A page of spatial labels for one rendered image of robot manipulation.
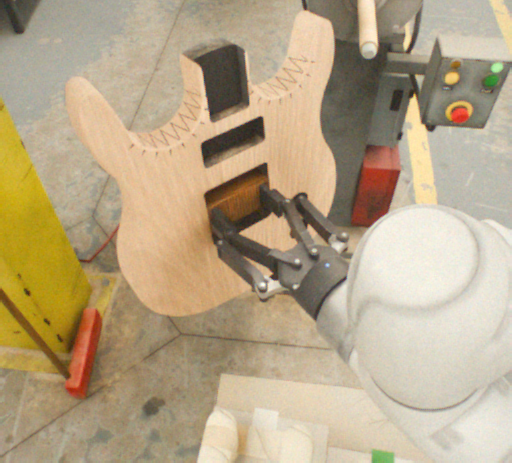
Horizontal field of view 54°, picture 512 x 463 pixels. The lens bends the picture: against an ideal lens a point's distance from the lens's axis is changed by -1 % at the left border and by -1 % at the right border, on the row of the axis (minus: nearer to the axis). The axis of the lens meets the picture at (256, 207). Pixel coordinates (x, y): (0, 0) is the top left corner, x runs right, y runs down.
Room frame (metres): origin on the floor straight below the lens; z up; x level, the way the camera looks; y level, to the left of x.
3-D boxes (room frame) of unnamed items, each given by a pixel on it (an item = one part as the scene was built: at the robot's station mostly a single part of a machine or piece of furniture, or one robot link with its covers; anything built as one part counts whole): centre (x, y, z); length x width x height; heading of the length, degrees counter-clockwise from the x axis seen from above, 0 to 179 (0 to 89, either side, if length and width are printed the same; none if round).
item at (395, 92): (1.25, -0.41, 0.93); 0.15 x 0.10 x 0.55; 174
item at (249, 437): (0.17, 0.00, 1.12); 0.11 x 0.03 x 0.03; 81
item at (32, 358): (0.93, 0.80, 0.02); 0.40 x 0.40 x 0.02; 84
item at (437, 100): (1.09, -0.48, 0.99); 0.24 x 0.21 x 0.26; 174
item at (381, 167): (1.25, -0.42, 0.49); 0.25 x 0.12 x 0.37; 174
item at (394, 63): (1.10, -0.42, 1.02); 0.19 x 0.04 x 0.04; 84
